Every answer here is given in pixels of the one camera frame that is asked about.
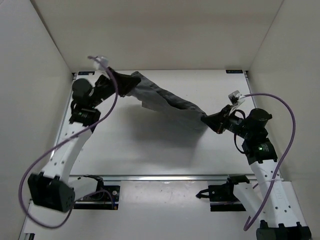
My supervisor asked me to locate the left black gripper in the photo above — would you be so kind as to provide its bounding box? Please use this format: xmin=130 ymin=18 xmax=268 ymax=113
xmin=92 ymin=63 xmax=143 ymax=103

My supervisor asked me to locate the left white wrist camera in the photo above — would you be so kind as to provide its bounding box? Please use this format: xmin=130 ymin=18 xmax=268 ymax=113
xmin=93 ymin=56 xmax=109 ymax=72

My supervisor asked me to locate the right aluminium table rail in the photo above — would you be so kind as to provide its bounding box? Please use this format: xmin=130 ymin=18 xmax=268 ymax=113
xmin=243 ymin=70 xmax=281 ymax=173

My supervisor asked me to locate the aluminium table rail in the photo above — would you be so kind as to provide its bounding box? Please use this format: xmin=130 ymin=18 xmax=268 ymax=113
xmin=243 ymin=70 xmax=281 ymax=173
xmin=48 ymin=72 xmax=78 ymax=162

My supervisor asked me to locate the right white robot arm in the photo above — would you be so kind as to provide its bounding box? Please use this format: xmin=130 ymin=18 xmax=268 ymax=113
xmin=201 ymin=105 xmax=312 ymax=240

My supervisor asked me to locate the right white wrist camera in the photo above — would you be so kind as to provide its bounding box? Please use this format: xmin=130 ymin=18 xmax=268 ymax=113
xmin=228 ymin=90 xmax=245 ymax=113

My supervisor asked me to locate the front aluminium rail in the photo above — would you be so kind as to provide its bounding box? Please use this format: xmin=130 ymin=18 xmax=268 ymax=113
xmin=46 ymin=173 xmax=282 ymax=183

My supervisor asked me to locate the grey pleated skirt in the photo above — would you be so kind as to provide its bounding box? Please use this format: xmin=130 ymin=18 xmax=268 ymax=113
xmin=127 ymin=71 xmax=207 ymax=131

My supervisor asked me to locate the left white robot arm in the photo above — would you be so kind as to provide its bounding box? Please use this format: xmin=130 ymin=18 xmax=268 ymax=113
xmin=27 ymin=69 xmax=141 ymax=213

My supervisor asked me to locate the right blue corner sticker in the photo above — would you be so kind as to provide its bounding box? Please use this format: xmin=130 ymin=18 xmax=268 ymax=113
xmin=225 ymin=69 xmax=243 ymax=74

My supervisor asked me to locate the blue corner sticker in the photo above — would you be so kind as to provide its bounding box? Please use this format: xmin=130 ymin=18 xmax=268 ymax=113
xmin=77 ymin=71 xmax=95 ymax=76
xmin=225 ymin=69 xmax=243 ymax=74

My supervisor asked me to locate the left blue corner sticker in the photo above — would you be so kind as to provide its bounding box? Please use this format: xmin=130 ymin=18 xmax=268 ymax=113
xmin=77 ymin=71 xmax=95 ymax=76

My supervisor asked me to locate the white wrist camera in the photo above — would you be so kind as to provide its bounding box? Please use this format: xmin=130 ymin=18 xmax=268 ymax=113
xmin=93 ymin=56 xmax=109 ymax=72
xmin=228 ymin=90 xmax=245 ymax=113

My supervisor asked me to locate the left aluminium table rail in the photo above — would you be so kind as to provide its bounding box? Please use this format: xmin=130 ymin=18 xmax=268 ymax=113
xmin=48 ymin=72 xmax=78 ymax=162

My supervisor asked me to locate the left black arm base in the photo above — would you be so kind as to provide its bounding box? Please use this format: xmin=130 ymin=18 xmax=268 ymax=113
xmin=69 ymin=175 xmax=121 ymax=211

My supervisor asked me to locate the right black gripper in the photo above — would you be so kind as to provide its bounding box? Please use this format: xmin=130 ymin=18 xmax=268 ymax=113
xmin=201 ymin=105 xmax=252 ymax=140

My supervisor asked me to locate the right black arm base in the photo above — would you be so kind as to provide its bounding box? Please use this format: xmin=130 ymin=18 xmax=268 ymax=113
xmin=195 ymin=175 xmax=250 ymax=212

